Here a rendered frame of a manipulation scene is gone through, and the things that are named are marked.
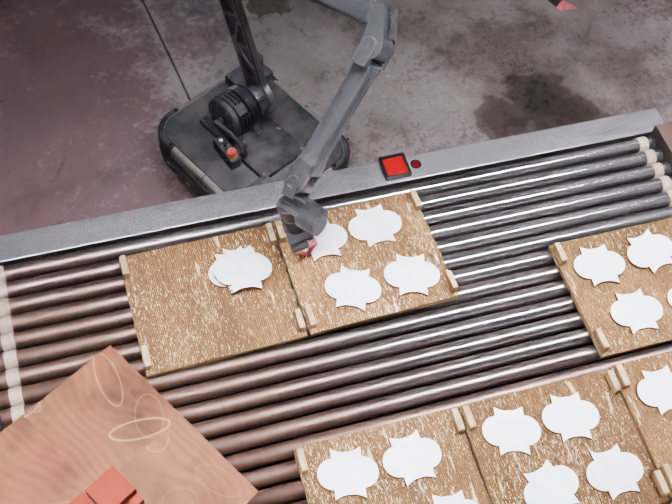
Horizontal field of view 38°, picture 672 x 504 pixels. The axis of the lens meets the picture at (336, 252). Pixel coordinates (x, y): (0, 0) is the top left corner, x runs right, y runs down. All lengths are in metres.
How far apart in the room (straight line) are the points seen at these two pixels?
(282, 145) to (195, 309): 1.28
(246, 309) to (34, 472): 0.66
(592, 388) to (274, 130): 1.70
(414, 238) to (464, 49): 1.92
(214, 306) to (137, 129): 1.66
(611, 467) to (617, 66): 2.49
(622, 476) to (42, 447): 1.34
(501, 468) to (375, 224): 0.73
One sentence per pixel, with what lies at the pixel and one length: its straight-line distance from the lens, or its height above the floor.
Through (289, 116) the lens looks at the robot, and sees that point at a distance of 3.77.
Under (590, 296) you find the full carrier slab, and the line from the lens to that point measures 2.68.
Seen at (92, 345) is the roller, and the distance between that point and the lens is 2.52.
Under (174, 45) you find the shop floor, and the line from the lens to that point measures 4.35.
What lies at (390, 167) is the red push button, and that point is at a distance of 2.79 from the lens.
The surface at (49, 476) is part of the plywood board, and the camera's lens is 2.26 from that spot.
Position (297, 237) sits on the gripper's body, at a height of 1.04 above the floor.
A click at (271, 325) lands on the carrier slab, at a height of 0.94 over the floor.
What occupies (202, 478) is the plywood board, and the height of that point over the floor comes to 1.04.
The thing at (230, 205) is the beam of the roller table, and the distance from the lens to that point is 2.70.
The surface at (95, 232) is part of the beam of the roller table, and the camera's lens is 2.68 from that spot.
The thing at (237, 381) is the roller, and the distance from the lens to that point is 2.43.
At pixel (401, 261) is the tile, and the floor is 0.94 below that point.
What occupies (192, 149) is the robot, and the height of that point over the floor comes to 0.24.
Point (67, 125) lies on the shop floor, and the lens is 4.11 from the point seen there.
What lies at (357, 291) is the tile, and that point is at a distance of 2.54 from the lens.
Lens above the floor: 3.14
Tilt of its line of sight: 58 degrees down
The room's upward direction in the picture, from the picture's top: 8 degrees clockwise
